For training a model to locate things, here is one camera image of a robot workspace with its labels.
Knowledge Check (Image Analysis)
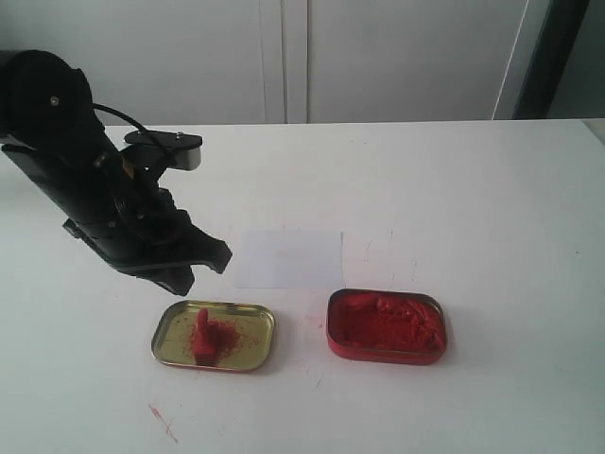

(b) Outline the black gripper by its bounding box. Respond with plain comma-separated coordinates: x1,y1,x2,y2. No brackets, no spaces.
62,155,233,296

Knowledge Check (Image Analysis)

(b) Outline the red stamp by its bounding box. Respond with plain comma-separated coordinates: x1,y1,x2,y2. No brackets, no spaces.
192,308,216,366

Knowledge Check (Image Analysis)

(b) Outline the red ink tin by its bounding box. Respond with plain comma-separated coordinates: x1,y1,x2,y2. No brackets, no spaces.
325,288,448,365

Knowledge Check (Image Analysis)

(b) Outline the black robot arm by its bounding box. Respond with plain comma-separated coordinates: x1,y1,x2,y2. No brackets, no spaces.
1,50,232,296

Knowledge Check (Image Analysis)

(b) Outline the white paper sheet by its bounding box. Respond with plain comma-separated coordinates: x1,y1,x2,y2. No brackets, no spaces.
234,230,344,289

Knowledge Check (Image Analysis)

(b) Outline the gold tin lid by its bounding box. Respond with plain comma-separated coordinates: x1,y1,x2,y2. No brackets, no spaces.
151,300,275,373

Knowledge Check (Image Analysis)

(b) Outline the white cabinet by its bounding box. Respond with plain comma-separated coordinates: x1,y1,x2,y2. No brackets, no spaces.
1,0,547,125

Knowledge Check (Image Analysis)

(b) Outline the wrist camera with black bracket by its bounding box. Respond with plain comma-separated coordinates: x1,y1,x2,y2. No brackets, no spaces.
123,130,202,171

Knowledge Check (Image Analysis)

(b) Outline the black cable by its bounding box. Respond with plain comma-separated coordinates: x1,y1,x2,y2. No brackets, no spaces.
92,102,166,157

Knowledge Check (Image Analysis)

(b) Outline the dark door frame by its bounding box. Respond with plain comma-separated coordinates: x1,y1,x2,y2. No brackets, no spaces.
512,0,604,120

